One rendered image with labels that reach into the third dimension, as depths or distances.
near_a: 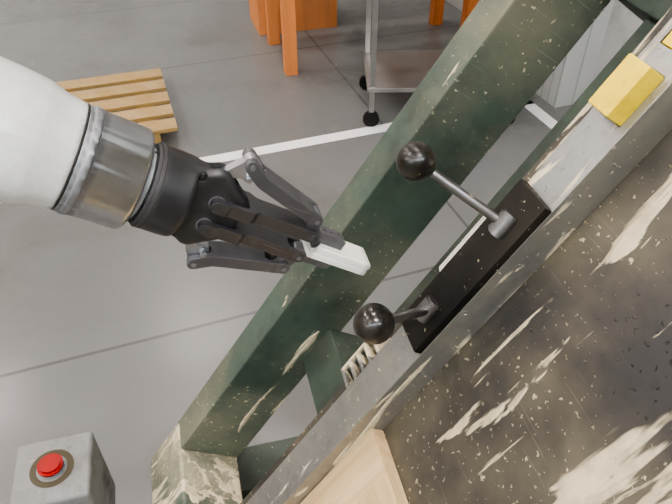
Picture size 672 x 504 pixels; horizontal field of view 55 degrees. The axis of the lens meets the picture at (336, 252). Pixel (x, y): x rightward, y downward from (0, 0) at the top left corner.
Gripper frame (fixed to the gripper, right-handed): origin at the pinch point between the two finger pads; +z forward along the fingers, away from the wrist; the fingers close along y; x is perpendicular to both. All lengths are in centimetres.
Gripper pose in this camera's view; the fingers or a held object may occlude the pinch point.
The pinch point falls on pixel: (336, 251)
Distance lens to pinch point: 64.1
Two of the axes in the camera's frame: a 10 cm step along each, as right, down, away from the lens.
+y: -5.4, 7.2, 4.4
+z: 8.1, 2.9, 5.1
